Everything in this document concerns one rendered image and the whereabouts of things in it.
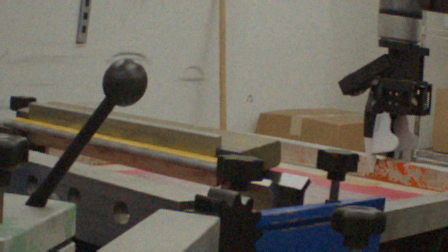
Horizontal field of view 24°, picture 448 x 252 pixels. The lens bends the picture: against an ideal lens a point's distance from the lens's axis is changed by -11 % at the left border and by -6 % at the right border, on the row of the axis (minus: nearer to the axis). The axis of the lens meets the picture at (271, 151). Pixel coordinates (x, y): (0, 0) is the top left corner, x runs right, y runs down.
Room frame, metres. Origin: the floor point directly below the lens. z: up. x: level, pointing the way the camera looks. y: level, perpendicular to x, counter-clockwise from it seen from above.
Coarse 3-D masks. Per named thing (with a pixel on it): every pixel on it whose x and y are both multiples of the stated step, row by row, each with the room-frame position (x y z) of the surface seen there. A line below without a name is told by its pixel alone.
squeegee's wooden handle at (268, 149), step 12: (84, 108) 1.42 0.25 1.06; (144, 120) 1.34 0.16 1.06; (156, 120) 1.34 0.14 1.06; (216, 132) 1.27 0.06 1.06; (228, 132) 1.27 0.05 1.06; (228, 144) 1.22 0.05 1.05; (240, 144) 1.22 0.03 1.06; (252, 144) 1.22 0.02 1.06; (264, 144) 1.22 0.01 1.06; (276, 144) 1.23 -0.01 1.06; (216, 156) 1.20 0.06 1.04; (264, 156) 1.22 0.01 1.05; (276, 156) 1.24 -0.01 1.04; (264, 168) 1.22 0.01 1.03
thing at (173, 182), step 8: (272, 168) 1.80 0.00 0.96; (280, 168) 1.81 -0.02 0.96; (136, 176) 1.57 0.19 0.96; (144, 176) 1.58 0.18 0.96; (152, 176) 1.59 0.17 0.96; (160, 176) 1.60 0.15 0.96; (312, 176) 1.75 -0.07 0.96; (168, 184) 1.53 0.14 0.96; (176, 184) 1.54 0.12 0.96; (184, 184) 1.55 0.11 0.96; (192, 184) 1.56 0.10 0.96; (200, 184) 1.56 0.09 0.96; (312, 184) 1.67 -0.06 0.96; (320, 184) 1.68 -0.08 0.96; (328, 184) 1.68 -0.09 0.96; (200, 192) 1.50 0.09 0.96
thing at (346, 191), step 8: (344, 184) 1.70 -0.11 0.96; (352, 184) 1.70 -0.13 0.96; (312, 192) 1.59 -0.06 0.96; (320, 192) 1.60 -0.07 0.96; (328, 192) 1.60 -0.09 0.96; (344, 192) 1.61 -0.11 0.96; (352, 192) 1.62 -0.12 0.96; (360, 192) 1.63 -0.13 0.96; (368, 192) 1.63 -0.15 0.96; (376, 192) 1.64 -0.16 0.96; (384, 192) 1.65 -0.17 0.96; (392, 192) 1.65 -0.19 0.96; (400, 192) 1.66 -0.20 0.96; (408, 192) 1.66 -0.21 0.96; (304, 200) 1.51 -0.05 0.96; (312, 200) 1.52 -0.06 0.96; (320, 200) 1.52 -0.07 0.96; (392, 200) 1.57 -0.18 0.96
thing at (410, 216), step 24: (288, 144) 1.88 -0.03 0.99; (312, 144) 1.88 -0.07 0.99; (360, 168) 1.79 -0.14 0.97; (384, 168) 1.76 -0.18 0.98; (408, 168) 1.73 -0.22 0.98; (432, 168) 1.71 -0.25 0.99; (408, 216) 1.30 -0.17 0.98; (432, 216) 1.36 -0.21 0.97; (96, 240) 1.09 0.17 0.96; (384, 240) 1.26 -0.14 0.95
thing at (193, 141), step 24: (48, 120) 1.38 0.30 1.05; (72, 120) 1.35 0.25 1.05; (120, 120) 1.29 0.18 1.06; (48, 144) 1.39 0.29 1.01; (168, 144) 1.25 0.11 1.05; (192, 144) 1.22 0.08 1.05; (216, 144) 1.20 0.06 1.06; (144, 168) 1.27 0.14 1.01; (168, 168) 1.25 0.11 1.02; (192, 168) 1.23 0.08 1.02
